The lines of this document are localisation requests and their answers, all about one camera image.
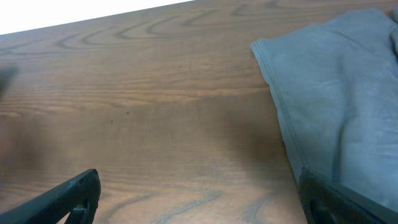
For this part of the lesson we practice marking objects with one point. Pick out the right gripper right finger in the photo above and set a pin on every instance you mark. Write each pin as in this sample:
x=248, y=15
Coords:
x=326, y=202

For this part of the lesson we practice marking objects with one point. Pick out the grey button shorts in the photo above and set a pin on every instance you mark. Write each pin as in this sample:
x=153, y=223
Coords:
x=335, y=89

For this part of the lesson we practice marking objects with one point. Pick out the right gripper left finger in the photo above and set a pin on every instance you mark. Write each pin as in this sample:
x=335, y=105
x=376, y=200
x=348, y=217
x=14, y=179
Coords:
x=76, y=198

